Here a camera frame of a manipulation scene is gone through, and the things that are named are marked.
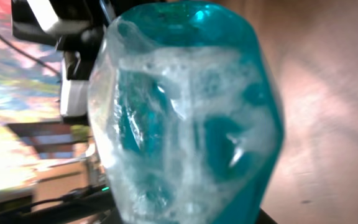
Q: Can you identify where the blue mouthwash bottle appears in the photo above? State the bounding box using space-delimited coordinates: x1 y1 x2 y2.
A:
88 1 284 224

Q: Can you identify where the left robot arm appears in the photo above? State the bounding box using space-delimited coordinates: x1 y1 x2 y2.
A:
11 0 162 125

